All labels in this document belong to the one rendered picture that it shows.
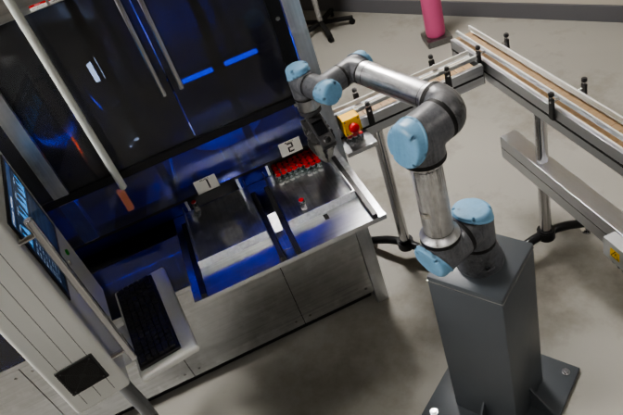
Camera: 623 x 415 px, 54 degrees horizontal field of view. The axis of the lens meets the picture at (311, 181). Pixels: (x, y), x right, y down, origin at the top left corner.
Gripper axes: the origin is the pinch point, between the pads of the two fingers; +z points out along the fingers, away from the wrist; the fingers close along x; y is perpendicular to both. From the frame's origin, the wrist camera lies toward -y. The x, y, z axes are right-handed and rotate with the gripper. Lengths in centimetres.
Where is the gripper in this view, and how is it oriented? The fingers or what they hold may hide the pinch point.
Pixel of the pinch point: (327, 159)
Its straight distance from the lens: 202.0
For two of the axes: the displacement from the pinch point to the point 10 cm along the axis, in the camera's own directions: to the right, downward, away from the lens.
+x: -9.1, 4.1, -1.0
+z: 2.7, 7.5, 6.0
